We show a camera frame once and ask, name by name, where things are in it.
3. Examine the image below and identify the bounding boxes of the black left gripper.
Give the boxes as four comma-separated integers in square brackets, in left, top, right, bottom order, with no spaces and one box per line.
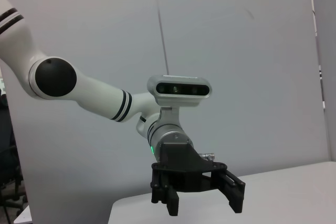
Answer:
[151,142,246,217]

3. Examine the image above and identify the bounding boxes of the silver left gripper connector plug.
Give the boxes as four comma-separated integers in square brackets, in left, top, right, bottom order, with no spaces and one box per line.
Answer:
[198,152,216,162]

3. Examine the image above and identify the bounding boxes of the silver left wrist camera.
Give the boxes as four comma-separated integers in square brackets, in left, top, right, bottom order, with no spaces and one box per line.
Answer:
[146,74,214,130]

